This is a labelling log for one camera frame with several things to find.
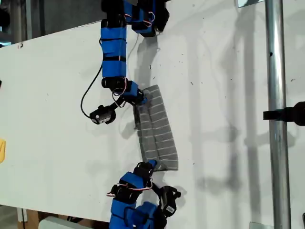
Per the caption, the grey striped towel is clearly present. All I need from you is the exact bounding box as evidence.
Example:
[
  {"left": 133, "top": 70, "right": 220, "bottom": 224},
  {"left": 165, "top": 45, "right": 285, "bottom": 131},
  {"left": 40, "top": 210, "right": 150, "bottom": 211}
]
[{"left": 132, "top": 84, "right": 180, "bottom": 172}]

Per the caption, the black clamp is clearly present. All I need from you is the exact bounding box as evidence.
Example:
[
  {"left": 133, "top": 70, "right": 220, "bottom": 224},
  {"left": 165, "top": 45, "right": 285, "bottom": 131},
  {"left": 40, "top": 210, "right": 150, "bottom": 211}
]
[{"left": 263, "top": 101, "right": 305, "bottom": 126}]

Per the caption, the black round object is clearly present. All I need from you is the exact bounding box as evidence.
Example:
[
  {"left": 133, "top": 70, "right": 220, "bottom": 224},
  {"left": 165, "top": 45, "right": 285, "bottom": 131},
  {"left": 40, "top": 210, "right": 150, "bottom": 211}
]
[{"left": 0, "top": 6, "right": 10, "bottom": 28}]

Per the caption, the steel post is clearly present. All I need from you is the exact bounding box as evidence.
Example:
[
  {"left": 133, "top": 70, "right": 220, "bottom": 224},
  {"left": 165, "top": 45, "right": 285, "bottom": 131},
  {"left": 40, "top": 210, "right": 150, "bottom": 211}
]
[{"left": 264, "top": 0, "right": 292, "bottom": 229}]

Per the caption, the white box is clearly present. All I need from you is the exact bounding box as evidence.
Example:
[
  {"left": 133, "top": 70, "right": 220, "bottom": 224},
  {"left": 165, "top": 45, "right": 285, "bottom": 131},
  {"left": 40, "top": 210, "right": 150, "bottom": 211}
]
[{"left": 38, "top": 216, "right": 96, "bottom": 229}]

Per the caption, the yellow object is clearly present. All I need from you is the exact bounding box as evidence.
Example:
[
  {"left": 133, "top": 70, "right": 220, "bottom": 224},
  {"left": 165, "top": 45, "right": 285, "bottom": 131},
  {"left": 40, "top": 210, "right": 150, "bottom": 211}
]
[{"left": 0, "top": 138, "right": 7, "bottom": 164}]

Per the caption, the black camera stalk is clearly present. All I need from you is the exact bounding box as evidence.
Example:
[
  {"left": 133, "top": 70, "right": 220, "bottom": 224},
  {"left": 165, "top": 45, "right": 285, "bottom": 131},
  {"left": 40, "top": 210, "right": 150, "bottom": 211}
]
[
  {"left": 110, "top": 98, "right": 127, "bottom": 111},
  {"left": 150, "top": 181, "right": 165, "bottom": 197}
]

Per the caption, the black camera cable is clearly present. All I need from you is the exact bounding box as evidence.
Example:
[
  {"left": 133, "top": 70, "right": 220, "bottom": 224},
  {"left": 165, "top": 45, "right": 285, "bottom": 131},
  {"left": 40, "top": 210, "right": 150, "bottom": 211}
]
[{"left": 80, "top": 63, "right": 103, "bottom": 119}]

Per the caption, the wooden table leg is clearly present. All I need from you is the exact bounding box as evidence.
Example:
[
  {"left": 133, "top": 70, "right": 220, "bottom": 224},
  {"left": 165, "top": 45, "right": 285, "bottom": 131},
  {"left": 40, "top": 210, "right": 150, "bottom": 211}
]
[{"left": 16, "top": 208, "right": 40, "bottom": 229}]

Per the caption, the black camera box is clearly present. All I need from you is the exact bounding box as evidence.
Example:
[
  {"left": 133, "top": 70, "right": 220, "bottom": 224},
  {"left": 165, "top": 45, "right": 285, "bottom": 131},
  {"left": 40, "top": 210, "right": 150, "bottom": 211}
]
[
  {"left": 89, "top": 104, "right": 117, "bottom": 125},
  {"left": 159, "top": 185, "right": 182, "bottom": 218}
]

